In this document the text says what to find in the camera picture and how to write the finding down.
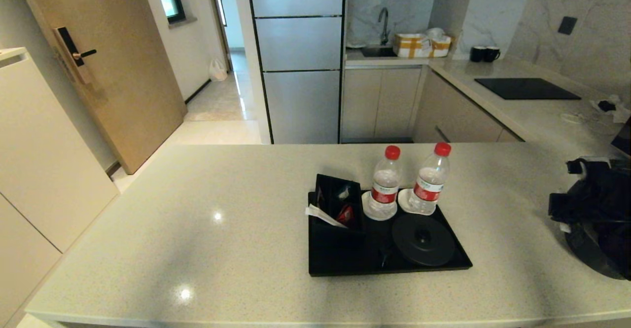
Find black sachet holder box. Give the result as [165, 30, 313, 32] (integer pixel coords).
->
[314, 173, 366, 235]

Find beige cooktop base cabinet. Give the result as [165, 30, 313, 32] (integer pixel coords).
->
[412, 68, 525, 144]

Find white paper stick packet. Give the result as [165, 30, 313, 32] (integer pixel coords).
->
[305, 204, 348, 229]

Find dark grey electric kettle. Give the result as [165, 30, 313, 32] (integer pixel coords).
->
[562, 219, 631, 281]

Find kitchen sink basin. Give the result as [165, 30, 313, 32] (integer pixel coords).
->
[359, 46, 398, 59]

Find black rectangular serving tray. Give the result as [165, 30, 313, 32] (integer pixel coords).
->
[308, 190, 473, 277]

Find white plastic bag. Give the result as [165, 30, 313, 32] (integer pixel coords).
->
[209, 59, 229, 82]

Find black door lock handle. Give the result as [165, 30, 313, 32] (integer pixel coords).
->
[53, 26, 98, 86]

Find black induction cooktop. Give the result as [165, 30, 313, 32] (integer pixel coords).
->
[474, 77, 583, 101]

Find dark kitchen faucet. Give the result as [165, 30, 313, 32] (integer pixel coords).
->
[377, 7, 391, 46]

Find clear water bottle red cap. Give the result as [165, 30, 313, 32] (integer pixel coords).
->
[407, 142, 452, 216]
[367, 145, 402, 221]

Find silver refrigerator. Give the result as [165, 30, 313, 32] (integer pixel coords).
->
[245, 0, 346, 145]

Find white box yellow tape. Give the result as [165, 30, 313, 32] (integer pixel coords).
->
[429, 36, 453, 59]
[393, 33, 431, 59]

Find beige sink base cabinet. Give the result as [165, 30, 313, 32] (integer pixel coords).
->
[340, 66, 425, 144]

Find brown wooden door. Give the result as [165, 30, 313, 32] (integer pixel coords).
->
[13, 0, 187, 175]

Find black round kettle base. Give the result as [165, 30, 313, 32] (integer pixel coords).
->
[392, 214, 456, 267]

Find white round saucer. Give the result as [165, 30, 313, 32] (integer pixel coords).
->
[361, 191, 398, 221]
[397, 188, 437, 217]

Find white tall cabinet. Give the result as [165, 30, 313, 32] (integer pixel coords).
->
[0, 47, 119, 328]

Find white crumpled cloth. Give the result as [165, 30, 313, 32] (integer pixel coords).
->
[590, 94, 631, 124]

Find packets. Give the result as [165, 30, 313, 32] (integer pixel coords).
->
[333, 183, 355, 202]

